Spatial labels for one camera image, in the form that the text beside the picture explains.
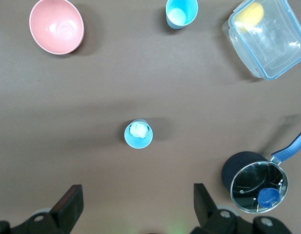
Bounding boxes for glass lid with blue knob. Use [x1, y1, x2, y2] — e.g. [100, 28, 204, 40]
[230, 160, 289, 215]

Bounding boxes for white crumpled paper ball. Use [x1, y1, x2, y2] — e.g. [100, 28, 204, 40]
[129, 122, 150, 139]

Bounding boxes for empty light blue cup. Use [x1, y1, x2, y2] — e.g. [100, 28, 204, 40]
[165, 0, 199, 30]

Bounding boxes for light blue cup with paper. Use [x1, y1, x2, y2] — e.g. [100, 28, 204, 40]
[124, 118, 154, 149]

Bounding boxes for pink bowl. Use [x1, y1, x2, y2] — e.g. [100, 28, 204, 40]
[29, 0, 85, 55]

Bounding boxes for dark saucepan with blue handle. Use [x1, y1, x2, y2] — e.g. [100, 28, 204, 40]
[221, 126, 301, 195]

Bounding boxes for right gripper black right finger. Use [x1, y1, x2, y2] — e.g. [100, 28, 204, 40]
[190, 183, 253, 234]

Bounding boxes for yellow round food piece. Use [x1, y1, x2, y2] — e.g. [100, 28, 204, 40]
[239, 1, 265, 31]

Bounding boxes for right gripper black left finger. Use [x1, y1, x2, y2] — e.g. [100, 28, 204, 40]
[11, 184, 84, 234]

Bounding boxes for clear plastic container blue rim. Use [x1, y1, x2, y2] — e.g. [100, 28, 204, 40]
[222, 0, 301, 80]

